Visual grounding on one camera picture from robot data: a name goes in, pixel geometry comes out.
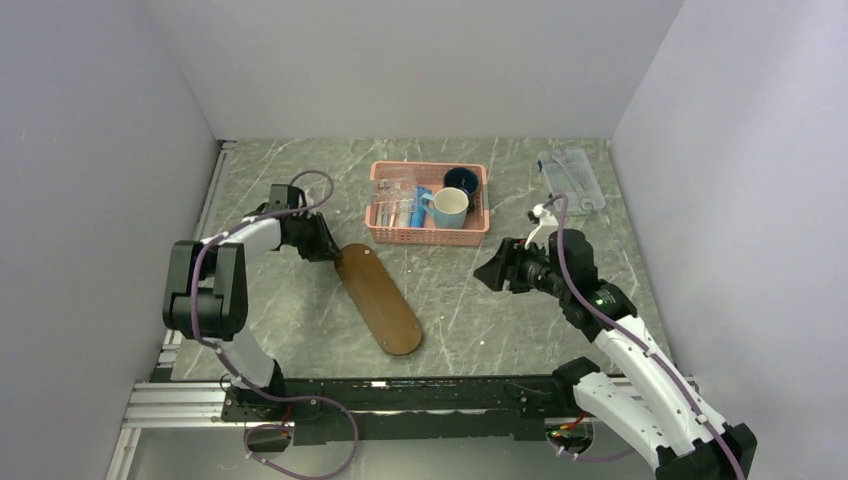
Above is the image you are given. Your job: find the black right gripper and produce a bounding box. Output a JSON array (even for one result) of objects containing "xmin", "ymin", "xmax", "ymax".
[{"xmin": 473, "ymin": 237, "xmax": 569, "ymax": 299}]

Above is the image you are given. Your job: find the light blue mug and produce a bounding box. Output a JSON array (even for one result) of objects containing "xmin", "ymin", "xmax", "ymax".
[{"xmin": 421, "ymin": 187, "xmax": 469, "ymax": 230}]

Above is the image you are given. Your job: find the pink plastic basket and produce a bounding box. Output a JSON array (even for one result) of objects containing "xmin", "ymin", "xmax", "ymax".
[{"xmin": 365, "ymin": 161, "xmax": 491, "ymax": 247}]

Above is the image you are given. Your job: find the brown wooden oval tray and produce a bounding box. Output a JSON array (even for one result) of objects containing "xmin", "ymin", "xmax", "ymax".
[{"xmin": 334, "ymin": 243, "xmax": 423, "ymax": 356}]

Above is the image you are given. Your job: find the clear acrylic holder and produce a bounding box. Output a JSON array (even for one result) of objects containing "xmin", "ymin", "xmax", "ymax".
[{"xmin": 372, "ymin": 164, "xmax": 417, "ymax": 228}]

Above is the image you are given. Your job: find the dark blue mug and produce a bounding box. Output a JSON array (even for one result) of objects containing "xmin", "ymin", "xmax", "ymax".
[{"xmin": 443, "ymin": 167, "xmax": 480, "ymax": 213}]

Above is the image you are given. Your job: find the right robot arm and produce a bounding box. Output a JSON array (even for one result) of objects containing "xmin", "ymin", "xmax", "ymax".
[{"xmin": 474, "ymin": 229, "xmax": 757, "ymax": 479}]

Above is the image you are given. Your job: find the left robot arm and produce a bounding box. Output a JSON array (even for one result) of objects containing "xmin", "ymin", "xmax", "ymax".
[{"xmin": 162, "ymin": 184, "xmax": 341, "ymax": 420}]

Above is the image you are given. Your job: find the blue toothpaste tube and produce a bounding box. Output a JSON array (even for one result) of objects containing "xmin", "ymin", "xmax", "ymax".
[{"xmin": 409, "ymin": 186, "xmax": 431, "ymax": 228}]

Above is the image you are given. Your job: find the clear plastic storage box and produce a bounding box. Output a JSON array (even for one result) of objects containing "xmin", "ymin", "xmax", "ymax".
[{"xmin": 537, "ymin": 148, "xmax": 606, "ymax": 216}]

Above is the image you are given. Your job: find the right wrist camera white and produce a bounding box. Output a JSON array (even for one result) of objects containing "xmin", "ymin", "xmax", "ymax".
[{"xmin": 524, "ymin": 204, "xmax": 560, "ymax": 250}]

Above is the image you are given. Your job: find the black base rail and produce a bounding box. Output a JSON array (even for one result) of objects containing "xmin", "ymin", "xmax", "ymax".
[{"xmin": 221, "ymin": 375, "xmax": 581, "ymax": 446}]

